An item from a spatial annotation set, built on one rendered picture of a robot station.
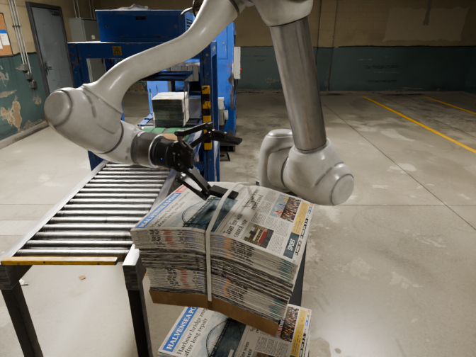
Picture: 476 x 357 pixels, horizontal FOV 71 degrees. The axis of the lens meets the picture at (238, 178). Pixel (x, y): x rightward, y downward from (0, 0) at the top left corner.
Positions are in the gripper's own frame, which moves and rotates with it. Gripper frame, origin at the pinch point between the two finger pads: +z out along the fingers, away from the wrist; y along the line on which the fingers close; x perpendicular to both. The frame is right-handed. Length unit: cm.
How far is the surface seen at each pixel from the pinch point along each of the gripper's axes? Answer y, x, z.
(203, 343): 47.5, 12.3, -0.9
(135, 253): 54, -19, -46
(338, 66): 70, -948, -47
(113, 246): 56, -21, -58
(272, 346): 46.1, 6.8, 16.7
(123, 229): 57, -33, -62
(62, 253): 57, -9, -73
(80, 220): 58, -32, -86
